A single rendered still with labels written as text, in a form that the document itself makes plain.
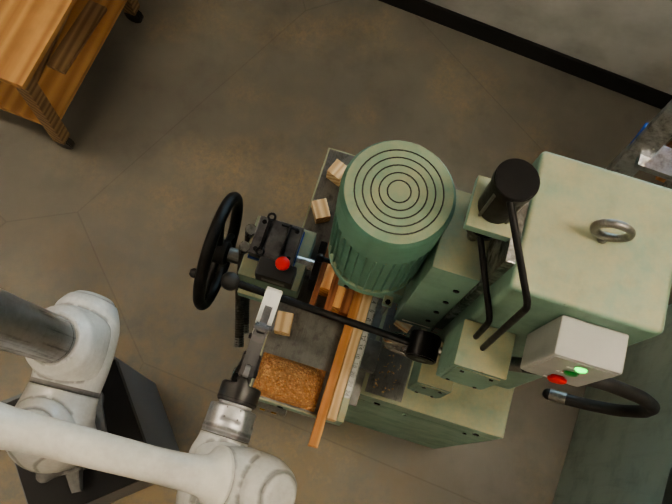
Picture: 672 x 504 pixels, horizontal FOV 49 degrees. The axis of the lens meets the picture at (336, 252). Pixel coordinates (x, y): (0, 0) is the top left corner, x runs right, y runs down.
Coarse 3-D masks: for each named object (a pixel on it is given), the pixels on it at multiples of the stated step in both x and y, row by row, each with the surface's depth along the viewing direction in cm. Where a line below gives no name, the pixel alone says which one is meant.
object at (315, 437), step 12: (360, 300) 158; (348, 312) 157; (348, 336) 156; (336, 360) 154; (336, 372) 153; (336, 384) 153; (324, 396) 152; (324, 408) 151; (324, 420) 150; (312, 432) 150; (312, 444) 149
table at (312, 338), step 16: (320, 176) 170; (320, 192) 169; (336, 192) 169; (304, 224) 166; (320, 224) 167; (320, 240) 166; (304, 288) 162; (320, 304) 161; (304, 320) 160; (320, 320) 160; (272, 336) 159; (288, 336) 159; (304, 336) 159; (320, 336) 159; (336, 336) 160; (272, 352) 158; (288, 352) 158; (304, 352) 158; (320, 352) 158; (320, 368) 157; (272, 400) 155; (320, 400) 155
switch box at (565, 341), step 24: (528, 336) 118; (552, 336) 105; (576, 336) 103; (600, 336) 103; (624, 336) 104; (528, 360) 114; (552, 360) 105; (576, 360) 102; (600, 360) 102; (624, 360) 103; (576, 384) 115
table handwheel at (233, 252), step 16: (224, 208) 162; (240, 208) 178; (224, 224) 165; (240, 224) 183; (208, 240) 158; (224, 240) 171; (208, 256) 158; (224, 256) 170; (208, 272) 160; (224, 272) 184; (208, 288) 170; (208, 304) 173
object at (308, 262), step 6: (324, 246) 155; (318, 252) 155; (324, 252) 155; (300, 258) 158; (306, 258) 158; (306, 264) 157; (312, 264) 157; (318, 264) 154; (312, 270) 154; (318, 270) 154; (312, 276) 153; (312, 282) 154; (312, 288) 159
